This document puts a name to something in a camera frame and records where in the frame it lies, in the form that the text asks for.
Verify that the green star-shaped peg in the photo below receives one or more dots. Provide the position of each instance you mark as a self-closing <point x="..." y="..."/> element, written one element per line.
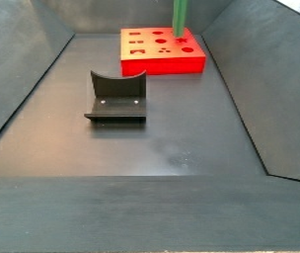
<point x="179" y="17"/>

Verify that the red shape-sorting board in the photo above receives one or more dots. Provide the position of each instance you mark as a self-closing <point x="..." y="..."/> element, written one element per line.
<point x="151" y="50"/>

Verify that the black curved holder bracket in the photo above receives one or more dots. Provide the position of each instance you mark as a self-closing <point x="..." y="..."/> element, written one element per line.
<point x="120" y="97"/>

